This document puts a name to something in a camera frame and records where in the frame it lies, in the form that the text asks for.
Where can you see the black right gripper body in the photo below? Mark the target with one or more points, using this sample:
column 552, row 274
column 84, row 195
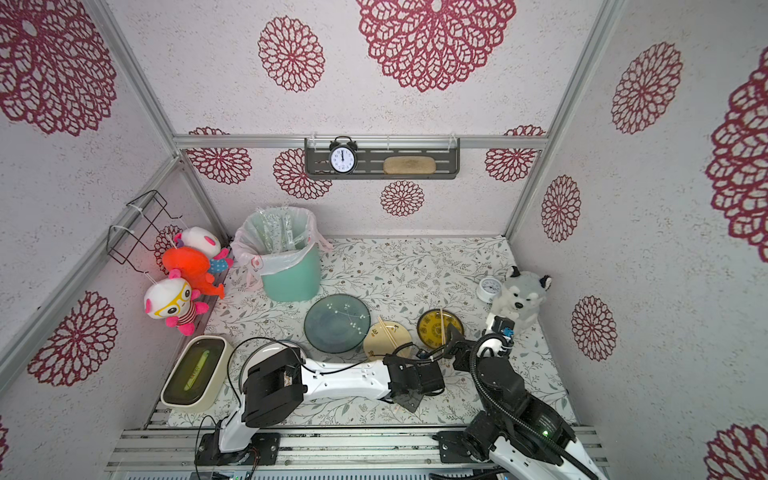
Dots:
column 490, row 348

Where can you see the black alarm clock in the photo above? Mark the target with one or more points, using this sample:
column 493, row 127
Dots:
column 343, row 154

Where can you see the wooden brush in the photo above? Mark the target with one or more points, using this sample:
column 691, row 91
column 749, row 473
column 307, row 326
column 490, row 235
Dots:
column 409, row 165

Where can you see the metal base rail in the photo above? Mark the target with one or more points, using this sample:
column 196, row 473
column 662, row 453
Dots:
column 356, row 452

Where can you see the white container green inside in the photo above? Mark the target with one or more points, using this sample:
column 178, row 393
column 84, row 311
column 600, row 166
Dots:
column 197, row 377

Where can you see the white pink plush doll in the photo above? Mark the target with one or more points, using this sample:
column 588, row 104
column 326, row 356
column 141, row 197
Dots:
column 203, row 241

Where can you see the cream yellow plate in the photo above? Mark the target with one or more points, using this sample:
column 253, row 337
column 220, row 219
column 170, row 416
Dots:
column 376, row 345

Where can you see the yellow patterned plate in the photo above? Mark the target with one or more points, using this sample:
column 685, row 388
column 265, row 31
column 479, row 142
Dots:
column 432, row 327

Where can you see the black wire rack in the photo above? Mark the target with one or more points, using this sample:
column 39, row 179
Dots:
column 150, row 231

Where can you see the husky plush toy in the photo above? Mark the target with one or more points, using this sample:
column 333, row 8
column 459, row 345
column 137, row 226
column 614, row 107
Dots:
column 520, row 298

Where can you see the dark green glass plate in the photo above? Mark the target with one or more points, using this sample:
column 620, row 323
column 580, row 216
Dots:
column 337, row 323

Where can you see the small white round gauge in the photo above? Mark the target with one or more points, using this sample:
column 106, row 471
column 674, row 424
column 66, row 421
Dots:
column 488, row 289

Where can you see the white plush doll yellow glasses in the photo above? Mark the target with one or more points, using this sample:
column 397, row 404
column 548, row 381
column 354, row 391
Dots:
column 176, row 302

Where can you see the grey wall shelf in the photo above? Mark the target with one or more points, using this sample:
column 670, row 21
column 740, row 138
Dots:
column 370, row 160

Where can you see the white orange patterned plate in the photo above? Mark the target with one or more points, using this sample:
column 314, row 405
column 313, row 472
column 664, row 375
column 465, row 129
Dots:
column 267, row 351

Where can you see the green trash bin with bag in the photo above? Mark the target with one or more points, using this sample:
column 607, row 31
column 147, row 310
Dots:
column 280, row 248

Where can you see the red orange plush toy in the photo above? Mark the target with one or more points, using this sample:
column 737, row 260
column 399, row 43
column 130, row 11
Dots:
column 194, row 267

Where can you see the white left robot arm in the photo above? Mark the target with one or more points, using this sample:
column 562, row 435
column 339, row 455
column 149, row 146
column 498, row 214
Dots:
column 278, row 377

